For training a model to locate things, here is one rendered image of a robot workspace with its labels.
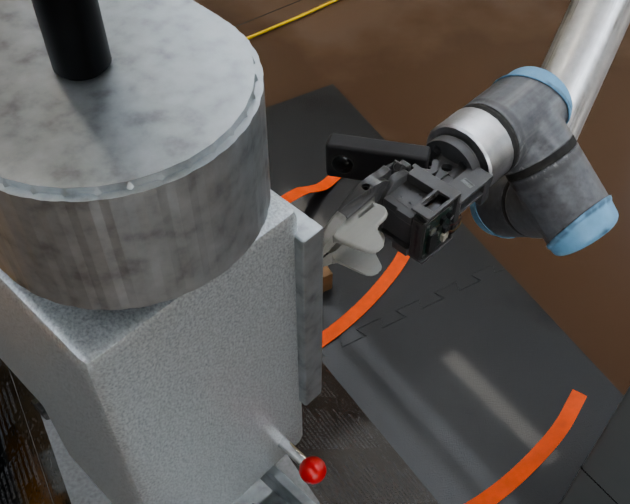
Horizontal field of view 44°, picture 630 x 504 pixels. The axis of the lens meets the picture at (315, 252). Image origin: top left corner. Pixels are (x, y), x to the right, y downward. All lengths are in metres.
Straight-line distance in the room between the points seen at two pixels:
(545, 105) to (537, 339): 1.69
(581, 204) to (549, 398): 1.56
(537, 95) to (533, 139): 0.05
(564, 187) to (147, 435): 0.53
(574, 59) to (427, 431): 1.43
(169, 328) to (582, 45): 0.72
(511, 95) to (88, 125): 0.53
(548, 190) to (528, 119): 0.09
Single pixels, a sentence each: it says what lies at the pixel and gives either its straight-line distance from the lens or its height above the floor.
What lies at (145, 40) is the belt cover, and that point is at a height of 1.74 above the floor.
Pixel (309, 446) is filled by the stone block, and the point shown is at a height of 0.82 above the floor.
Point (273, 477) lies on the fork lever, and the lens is 0.99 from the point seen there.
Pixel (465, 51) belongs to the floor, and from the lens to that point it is 3.63.
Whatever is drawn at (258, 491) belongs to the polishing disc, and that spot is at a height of 0.93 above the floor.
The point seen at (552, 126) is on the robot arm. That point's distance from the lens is 0.93.
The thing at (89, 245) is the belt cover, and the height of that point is 1.69.
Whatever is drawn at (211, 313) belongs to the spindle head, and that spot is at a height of 1.54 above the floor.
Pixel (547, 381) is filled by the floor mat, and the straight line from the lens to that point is 2.49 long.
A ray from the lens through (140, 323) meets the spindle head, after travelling 0.60.
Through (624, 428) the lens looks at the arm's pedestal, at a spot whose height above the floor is 0.66.
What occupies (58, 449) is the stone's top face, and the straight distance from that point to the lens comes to 1.40.
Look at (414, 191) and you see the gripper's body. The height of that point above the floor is 1.49.
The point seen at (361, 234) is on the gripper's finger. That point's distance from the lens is 0.77.
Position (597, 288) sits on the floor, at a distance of 2.77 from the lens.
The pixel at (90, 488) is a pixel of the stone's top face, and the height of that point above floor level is 0.87.
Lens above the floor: 2.07
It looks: 50 degrees down
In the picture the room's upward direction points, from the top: straight up
